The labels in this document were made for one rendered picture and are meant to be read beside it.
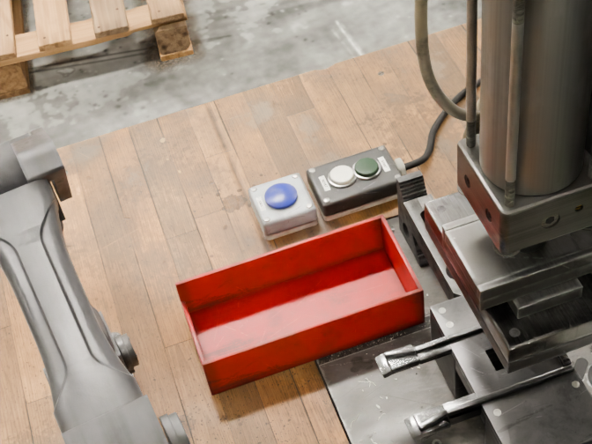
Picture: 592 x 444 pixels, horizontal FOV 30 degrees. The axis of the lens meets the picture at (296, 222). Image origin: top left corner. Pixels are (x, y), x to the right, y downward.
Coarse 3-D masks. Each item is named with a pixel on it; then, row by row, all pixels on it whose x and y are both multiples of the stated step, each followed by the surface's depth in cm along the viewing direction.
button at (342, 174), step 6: (336, 168) 135; (342, 168) 135; (348, 168) 135; (330, 174) 135; (336, 174) 135; (342, 174) 134; (348, 174) 134; (330, 180) 135; (336, 180) 134; (342, 180) 134; (348, 180) 134
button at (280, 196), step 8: (280, 184) 135; (288, 184) 135; (272, 192) 134; (280, 192) 134; (288, 192) 134; (296, 192) 134; (272, 200) 133; (280, 200) 133; (288, 200) 133; (280, 208) 133
